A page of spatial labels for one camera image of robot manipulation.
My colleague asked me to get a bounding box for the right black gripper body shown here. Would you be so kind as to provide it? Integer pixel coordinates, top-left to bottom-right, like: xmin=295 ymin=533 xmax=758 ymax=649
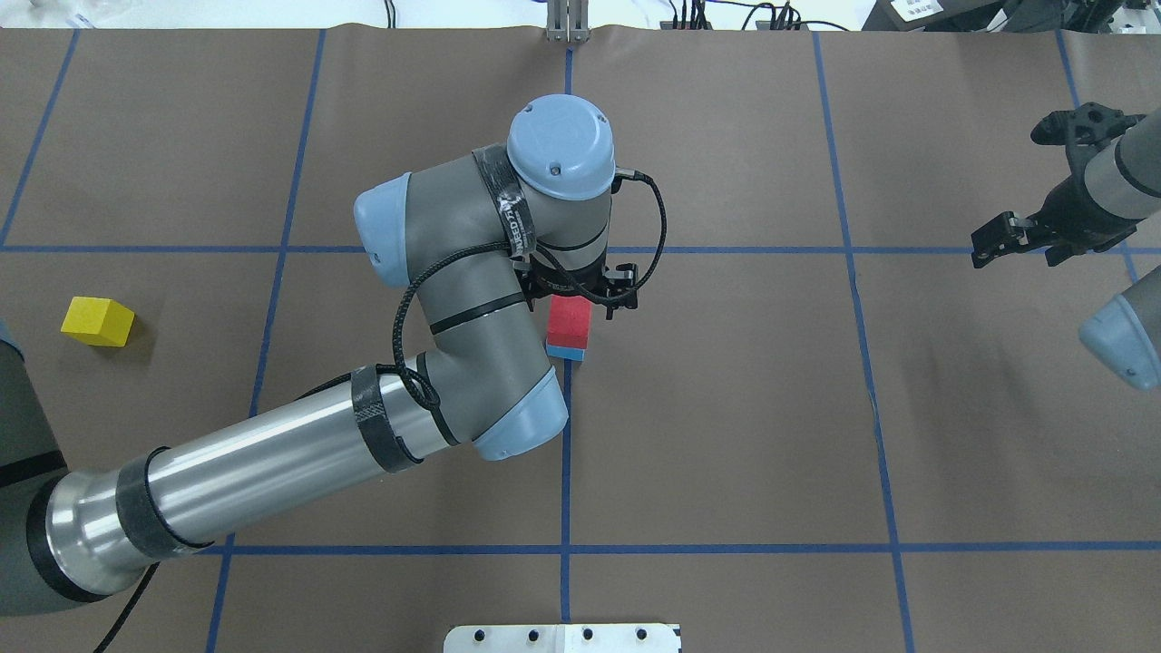
xmin=1016 ymin=178 xmax=1139 ymax=266

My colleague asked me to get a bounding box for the red wooden block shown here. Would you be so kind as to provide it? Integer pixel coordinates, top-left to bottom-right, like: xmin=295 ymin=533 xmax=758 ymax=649
xmin=546 ymin=295 xmax=591 ymax=351

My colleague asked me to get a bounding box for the yellow wooden block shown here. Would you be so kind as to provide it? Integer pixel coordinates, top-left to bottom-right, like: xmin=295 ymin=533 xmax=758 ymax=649
xmin=62 ymin=297 xmax=136 ymax=349

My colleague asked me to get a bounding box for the white metal base plate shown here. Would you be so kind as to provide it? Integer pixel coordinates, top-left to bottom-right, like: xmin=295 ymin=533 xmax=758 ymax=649
xmin=444 ymin=623 xmax=683 ymax=652

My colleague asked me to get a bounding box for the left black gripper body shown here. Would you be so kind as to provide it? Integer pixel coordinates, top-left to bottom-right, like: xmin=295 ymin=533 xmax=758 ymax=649
xmin=526 ymin=258 xmax=639 ymax=320

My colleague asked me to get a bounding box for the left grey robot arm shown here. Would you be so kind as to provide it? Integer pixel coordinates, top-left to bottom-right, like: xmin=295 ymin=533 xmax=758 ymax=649
xmin=3 ymin=94 xmax=649 ymax=617

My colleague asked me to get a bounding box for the aluminium post at table edge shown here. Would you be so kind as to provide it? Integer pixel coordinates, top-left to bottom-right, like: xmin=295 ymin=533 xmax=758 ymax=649
xmin=543 ymin=0 xmax=591 ymax=44

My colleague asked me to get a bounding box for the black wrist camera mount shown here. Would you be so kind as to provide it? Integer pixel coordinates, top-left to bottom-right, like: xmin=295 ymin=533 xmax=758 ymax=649
xmin=1029 ymin=102 xmax=1146 ymax=167

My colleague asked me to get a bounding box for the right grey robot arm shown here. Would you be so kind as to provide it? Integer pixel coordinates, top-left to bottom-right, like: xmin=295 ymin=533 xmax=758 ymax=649
xmin=971 ymin=102 xmax=1160 ymax=392

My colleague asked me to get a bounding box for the blue wooden block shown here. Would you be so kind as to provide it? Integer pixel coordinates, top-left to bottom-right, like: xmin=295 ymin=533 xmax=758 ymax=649
xmin=546 ymin=342 xmax=586 ymax=361

